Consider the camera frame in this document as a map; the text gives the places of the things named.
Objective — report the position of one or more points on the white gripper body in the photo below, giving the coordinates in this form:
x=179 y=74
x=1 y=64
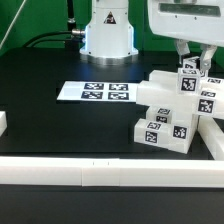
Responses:
x=200 y=21

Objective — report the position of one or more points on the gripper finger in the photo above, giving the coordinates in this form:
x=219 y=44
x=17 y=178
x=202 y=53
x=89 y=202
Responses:
x=182 y=48
x=207 y=53

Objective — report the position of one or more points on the white tagged cube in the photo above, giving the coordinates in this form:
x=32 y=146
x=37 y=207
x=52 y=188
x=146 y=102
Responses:
x=188 y=80
x=194 y=63

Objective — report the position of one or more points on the white chair back frame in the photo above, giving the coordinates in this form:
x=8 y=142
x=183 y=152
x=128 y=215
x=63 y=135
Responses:
x=161 y=90

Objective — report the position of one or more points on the white chair seat part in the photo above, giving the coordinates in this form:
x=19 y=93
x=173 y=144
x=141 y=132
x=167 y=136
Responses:
x=183 y=129

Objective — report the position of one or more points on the white U-shaped fence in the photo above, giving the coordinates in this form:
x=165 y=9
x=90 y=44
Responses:
x=111 y=172

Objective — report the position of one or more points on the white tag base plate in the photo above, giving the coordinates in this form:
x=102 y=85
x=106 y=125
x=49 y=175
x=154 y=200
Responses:
x=98 y=91

